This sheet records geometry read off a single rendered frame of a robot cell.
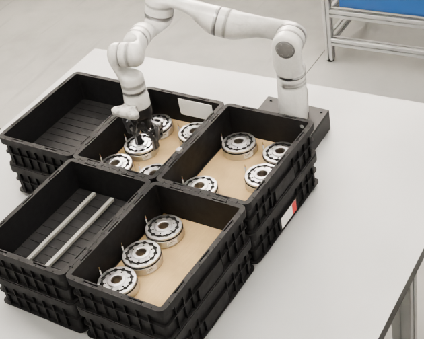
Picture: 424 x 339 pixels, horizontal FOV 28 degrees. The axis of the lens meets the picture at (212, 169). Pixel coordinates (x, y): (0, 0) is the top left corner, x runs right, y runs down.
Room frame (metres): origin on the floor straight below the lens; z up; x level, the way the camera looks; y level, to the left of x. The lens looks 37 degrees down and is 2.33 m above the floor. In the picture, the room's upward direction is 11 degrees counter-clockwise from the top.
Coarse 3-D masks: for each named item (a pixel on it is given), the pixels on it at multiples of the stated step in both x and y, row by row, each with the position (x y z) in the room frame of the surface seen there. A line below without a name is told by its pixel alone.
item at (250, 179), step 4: (260, 164) 1.91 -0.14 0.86; (264, 164) 1.91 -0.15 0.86; (268, 164) 1.90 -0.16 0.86; (252, 168) 1.90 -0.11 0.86; (256, 168) 1.90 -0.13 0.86; (268, 168) 1.89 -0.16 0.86; (248, 172) 1.88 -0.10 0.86; (252, 172) 1.88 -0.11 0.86; (244, 176) 1.87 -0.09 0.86; (248, 176) 1.87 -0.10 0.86; (252, 176) 1.86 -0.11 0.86; (248, 180) 1.85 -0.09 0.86; (252, 180) 1.85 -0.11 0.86; (256, 180) 1.84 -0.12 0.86; (260, 180) 1.84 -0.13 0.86; (252, 184) 1.83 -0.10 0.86; (256, 184) 1.82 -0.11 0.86
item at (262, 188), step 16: (256, 112) 2.08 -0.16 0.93; (272, 112) 2.06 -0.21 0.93; (208, 128) 2.05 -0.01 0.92; (304, 128) 1.95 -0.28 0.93; (192, 144) 1.98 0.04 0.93; (176, 160) 1.91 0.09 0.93; (288, 160) 1.84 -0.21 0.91; (160, 176) 1.85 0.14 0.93; (272, 176) 1.77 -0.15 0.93; (208, 192) 1.75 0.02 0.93; (256, 192) 1.71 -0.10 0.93
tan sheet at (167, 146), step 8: (176, 120) 2.26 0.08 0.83; (176, 128) 2.22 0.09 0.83; (176, 136) 2.18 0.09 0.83; (160, 144) 2.15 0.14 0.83; (168, 144) 2.14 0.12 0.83; (176, 144) 2.13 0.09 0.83; (120, 152) 2.15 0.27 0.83; (160, 152) 2.11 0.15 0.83; (168, 152) 2.10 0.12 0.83; (152, 160) 2.07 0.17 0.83; (160, 160) 2.07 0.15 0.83; (136, 168) 2.05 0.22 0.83
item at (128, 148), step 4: (144, 136) 2.17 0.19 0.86; (148, 136) 2.16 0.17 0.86; (128, 140) 2.16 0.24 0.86; (132, 140) 2.15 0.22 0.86; (148, 140) 2.14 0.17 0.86; (128, 144) 2.14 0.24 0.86; (132, 144) 2.13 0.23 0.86; (148, 144) 2.12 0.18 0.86; (128, 148) 2.12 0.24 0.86; (132, 148) 2.11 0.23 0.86; (136, 148) 2.11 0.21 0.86; (140, 148) 2.10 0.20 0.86; (144, 148) 2.10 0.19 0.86; (148, 148) 2.10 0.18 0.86; (152, 148) 2.09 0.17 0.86; (128, 152) 2.10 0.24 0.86; (132, 152) 2.09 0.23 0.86; (136, 152) 2.09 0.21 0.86; (140, 152) 2.08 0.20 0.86; (144, 152) 2.08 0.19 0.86
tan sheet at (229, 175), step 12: (264, 144) 2.05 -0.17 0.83; (216, 156) 2.03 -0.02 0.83; (252, 156) 2.00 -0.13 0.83; (204, 168) 1.99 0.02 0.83; (216, 168) 1.97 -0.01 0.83; (228, 168) 1.96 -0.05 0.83; (240, 168) 1.95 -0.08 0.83; (216, 180) 1.92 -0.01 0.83; (228, 180) 1.91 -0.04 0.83; (240, 180) 1.90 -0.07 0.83; (228, 192) 1.85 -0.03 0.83; (240, 192) 1.84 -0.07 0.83
